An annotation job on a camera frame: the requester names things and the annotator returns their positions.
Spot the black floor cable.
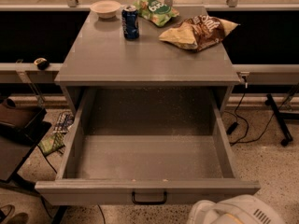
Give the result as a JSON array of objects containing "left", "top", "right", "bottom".
[{"left": 97, "top": 204, "right": 107, "bottom": 224}]

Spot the white bowl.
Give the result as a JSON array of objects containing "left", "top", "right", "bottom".
[{"left": 90, "top": 0, "right": 121, "bottom": 19}]

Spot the black wheeled stand base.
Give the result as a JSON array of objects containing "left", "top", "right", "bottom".
[{"left": 264, "top": 83, "right": 299, "bottom": 147}]

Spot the black power adapter cable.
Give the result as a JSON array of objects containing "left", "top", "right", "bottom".
[{"left": 223, "top": 72, "right": 278, "bottom": 147}]

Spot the green chip bag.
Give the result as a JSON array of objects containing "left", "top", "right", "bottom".
[{"left": 134, "top": 0, "right": 179, "bottom": 27}]

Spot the blue soda can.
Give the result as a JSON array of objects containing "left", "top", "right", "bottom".
[{"left": 121, "top": 5, "right": 139, "bottom": 40}]

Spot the small black round device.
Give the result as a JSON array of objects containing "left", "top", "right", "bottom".
[{"left": 34, "top": 58, "right": 50, "bottom": 70}]

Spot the black top drawer handle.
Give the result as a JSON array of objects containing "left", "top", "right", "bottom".
[{"left": 131, "top": 192, "right": 167, "bottom": 205}]

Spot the brown yellow chip bag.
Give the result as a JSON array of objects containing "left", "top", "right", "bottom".
[{"left": 159, "top": 15, "right": 238, "bottom": 51}]

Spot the patterned packet on floor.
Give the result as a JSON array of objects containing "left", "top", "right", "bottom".
[{"left": 53, "top": 111, "right": 75, "bottom": 133}]

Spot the grey top drawer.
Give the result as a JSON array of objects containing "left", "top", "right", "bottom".
[{"left": 36, "top": 88, "right": 260, "bottom": 205}]

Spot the grey drawer cabinet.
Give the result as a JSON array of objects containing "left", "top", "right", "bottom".
[{"left": 55, "top": 13, "right": 239, "bottom": 90}]

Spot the black side table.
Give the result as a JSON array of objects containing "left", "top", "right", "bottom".
[{"left": 0, "top": 97, "right": 68, "bottom": 224}]

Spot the green snack packet on floor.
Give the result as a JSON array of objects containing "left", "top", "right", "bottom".
[{"left": 38, "top": 133, "right": 64, "bottom": 156}]

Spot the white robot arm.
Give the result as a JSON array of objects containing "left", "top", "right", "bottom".
[{"left": 186, "top": 195, "right": 286, "bottom": 224}]

